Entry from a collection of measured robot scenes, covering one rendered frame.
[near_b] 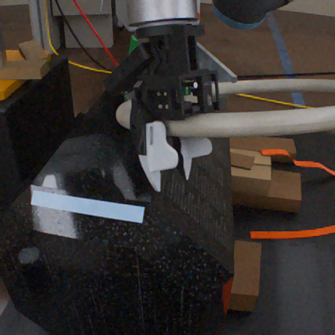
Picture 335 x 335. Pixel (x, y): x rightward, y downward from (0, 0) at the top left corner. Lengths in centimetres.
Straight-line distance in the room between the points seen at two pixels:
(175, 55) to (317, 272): 161
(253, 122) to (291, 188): 177
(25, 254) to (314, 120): 92
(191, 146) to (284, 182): 173
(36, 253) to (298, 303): 114
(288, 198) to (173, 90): 173
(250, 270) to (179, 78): 136
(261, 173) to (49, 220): 131
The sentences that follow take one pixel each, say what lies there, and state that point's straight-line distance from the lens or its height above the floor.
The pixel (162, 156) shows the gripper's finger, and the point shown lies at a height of 118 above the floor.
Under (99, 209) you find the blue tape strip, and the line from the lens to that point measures 105.
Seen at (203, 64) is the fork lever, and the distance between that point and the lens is 110.
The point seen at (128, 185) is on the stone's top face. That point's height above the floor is 80.
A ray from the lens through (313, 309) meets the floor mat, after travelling 185.
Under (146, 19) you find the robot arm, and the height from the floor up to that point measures 134.
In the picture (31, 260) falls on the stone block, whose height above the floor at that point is 59.
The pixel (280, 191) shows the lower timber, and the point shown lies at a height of 11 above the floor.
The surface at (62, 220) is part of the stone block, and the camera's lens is 108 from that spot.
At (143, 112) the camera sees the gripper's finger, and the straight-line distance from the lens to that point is 52.
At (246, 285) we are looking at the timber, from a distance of 171.
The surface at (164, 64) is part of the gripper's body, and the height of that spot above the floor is 128.
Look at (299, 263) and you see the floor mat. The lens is 200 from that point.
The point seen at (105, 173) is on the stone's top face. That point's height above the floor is 80.
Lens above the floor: 147
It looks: 36 degrees down
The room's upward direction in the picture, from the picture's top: straight up
